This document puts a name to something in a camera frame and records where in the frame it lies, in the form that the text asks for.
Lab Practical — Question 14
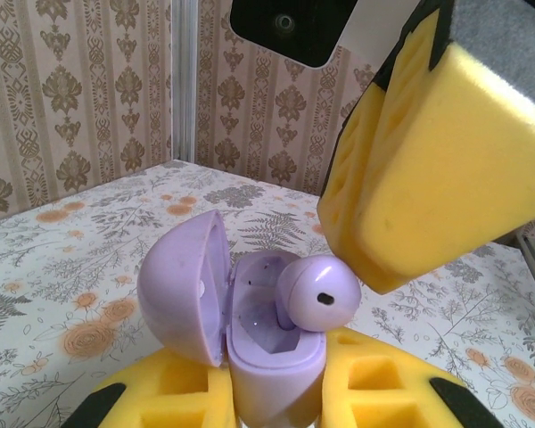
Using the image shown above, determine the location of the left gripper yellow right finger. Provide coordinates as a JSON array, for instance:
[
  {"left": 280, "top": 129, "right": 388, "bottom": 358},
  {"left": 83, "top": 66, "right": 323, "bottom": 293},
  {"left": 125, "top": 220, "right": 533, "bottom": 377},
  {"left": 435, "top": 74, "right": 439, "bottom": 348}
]
[{"left": 317, "top": 327, "right": 510, "bottom": 428}]

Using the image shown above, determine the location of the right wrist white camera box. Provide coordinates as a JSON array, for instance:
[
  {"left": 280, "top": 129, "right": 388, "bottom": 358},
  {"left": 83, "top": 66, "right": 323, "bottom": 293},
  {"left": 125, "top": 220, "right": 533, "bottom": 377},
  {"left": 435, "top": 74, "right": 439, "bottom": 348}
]
[{"left": 228, "top": 0, "right": 414, "bottom": 71}]

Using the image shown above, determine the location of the purple wireless earbud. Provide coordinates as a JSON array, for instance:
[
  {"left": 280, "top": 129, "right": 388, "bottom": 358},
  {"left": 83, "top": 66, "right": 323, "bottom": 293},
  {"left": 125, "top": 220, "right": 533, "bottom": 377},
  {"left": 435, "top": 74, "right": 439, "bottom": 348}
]
[{"left": 277, "top": 256, "right": 363, "bottom": 334}]

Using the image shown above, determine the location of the aluminium corner post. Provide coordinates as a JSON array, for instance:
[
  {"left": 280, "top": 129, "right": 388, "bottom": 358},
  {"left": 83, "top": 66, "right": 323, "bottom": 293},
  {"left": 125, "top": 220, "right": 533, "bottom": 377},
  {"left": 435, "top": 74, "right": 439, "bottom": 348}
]
[{"left": 171, "top": 0, "right": 200, "bottom": 164}]

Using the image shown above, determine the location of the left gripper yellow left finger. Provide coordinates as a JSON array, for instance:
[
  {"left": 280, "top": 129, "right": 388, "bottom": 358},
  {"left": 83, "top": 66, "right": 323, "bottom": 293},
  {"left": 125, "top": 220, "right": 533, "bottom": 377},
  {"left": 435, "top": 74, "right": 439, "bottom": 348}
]
[{"left": 66, "top": 349, "right": 241, "bottom": 428}]

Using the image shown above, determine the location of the purple earbud charging case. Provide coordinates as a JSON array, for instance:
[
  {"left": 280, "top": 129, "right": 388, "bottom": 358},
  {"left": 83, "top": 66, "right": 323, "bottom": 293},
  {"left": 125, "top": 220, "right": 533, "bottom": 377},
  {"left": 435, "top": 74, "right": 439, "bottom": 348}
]
[{"left": 136, "top": 209, "right": 327, "bottom": 428}]

